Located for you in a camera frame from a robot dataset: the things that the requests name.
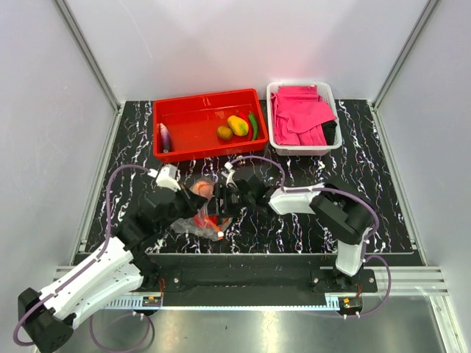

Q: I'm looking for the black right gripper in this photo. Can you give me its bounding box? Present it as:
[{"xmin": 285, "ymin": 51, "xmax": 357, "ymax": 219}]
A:
[{"xmin": 201, "ymin": 182, "xmax": 255, "ymax": 220}]

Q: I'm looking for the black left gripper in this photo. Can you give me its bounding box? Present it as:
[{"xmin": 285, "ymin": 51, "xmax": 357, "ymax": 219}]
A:
[{"xmin": 157, "ymin": 182, "xmax": 208, "ymax": 233}]

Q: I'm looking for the orange fake peach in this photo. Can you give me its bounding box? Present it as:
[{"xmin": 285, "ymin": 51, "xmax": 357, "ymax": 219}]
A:
[{"xmin": 192, "ymin": 180, "xmax": 213, "ymax": 199}]

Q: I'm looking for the red fake apple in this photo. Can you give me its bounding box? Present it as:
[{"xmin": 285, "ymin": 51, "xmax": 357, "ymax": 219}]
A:
[{"xmin": 194, "ymin": 215, "xmax": 219, "ymax": 231}]

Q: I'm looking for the clear zip top bag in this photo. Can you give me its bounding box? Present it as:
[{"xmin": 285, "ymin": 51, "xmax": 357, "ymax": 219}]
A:
[{"xmin": 171, "ymin": 178, "xmax": 232, "ymax": 241}]

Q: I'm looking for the yellow green fake mango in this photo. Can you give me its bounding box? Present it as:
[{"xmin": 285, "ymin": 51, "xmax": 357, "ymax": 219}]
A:
[{"xmin": 227, "ymin": 115, "xmax": 249, "ymax": 137}]

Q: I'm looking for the purple fake eggplant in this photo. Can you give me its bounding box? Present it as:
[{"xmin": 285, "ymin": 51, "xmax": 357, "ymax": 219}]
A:
[{"xmin": 159, "ymin": 123, "xmax": 172, "ymax": 153}]

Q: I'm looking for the green fake chili pepper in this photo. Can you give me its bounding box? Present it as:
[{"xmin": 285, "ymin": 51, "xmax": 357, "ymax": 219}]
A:
[{"xmin": 248, "ymin": 112, "xmax": 259, "ymax": 140}]

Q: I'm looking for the red fake chili pepper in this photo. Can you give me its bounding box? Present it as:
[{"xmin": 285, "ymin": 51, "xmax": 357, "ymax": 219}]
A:
[{"xmin": 236, "ymin": 110, "xmax": 253, "ymax": 140}]

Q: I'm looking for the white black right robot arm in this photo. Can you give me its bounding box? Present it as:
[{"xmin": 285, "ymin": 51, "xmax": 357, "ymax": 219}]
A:
[{"xmin": 207, "ymin": 176, "xmax": 379, "ymax": 292}]

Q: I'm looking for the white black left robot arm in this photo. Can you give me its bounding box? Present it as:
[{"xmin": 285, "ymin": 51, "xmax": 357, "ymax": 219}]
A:
[{"xmin": 13, "ymin": 188, "xmax": 207, "ymax": 352}]

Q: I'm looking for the red plastic tray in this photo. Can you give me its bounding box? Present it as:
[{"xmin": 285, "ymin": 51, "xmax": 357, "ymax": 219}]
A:
[{"xmin": 152, "ymin": 88, "xmax": 269, "ymax": 163}]

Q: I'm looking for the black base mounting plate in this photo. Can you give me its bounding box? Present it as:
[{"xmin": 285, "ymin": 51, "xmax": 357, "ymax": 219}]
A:
[{"xmin": 142, "ymin": 254, "xmax": 378, "ymax": 307}]

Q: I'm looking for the pink cloth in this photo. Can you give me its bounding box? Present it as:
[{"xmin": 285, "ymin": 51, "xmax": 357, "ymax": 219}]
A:
[{"xmin": 270, "ymin": 86, "xmax": 337, "ymax": 146}]

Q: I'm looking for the black marble pattern mat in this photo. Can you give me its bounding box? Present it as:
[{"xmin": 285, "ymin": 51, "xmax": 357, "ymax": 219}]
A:
[{"xmin": 85, "ymin": 99, "xmax": 416, "ymax": 254}]

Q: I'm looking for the white plastic basket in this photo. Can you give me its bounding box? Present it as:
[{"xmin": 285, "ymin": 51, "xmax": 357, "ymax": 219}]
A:
[{"xmin": 266, "ymin": 81, "xmax": 343, "ymax": 156}]

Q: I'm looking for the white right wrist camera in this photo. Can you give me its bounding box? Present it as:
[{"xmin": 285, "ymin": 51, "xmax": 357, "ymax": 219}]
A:
[{"xmin": 222, "ymin": 162, "xmax": 238, "ymax": 189}]

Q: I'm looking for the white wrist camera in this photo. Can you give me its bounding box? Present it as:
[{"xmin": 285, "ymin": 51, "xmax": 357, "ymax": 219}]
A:
[
  {"xmin": 147, "ymin": 164, "xmax": 181, "ymax": 191},
  {"xmin": 222, "ymin": 162, "xmax": 238, "ymax": 189}
]

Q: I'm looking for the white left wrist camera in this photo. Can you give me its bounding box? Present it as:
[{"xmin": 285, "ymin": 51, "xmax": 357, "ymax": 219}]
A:
[{"xmin": 147, "ymin": 164, "xmax": 181, "ymax": 191}]

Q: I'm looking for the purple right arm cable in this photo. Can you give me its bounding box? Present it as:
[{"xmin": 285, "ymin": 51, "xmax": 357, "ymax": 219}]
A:
[{"xmin": 230, "ymin": 155, "xmax": 392, "ymax": 310}]

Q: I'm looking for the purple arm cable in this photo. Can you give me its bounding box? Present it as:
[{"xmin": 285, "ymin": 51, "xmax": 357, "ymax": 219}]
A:
[
  {"xmin": 13, "ymin": 164, "xmax": 155, "ymax": 349},
  {"xmin": 230, "ymin": 155, "xmax": 392, "ymax": 310}
]

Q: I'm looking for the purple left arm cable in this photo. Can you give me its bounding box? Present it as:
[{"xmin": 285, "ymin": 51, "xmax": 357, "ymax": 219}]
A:
[{"xmin": 13, "ymin": 164, "xmax": 155, "ymax": 349}]

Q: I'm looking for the white slotted cable duct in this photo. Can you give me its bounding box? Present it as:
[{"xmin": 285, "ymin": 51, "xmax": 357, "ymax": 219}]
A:
[{"xmin": 105, "ymin": 296, "xmax": 163, "ymax": 311}]

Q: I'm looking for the left aluminium frame post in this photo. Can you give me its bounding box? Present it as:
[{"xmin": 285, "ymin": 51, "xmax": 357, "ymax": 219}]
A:
[{"xmin": 52, "ymin": 0, "xmax": 121, "ymax": 112}]

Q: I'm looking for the aluminium frame post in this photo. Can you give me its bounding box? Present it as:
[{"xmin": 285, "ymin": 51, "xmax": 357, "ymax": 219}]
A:
[
  {"xmin": 52, "ymin": 0, "xmax": 121, "ymax": 112},
  {"xmin": 372, "ymin": 0, "xmax": 441, "ymax": 109}
]

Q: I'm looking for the right aluminium frame post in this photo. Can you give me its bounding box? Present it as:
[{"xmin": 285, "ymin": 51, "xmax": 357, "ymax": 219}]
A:
[{"xmin": 372, "ymin": 0, "xmax": 441, "ymax": 109}]

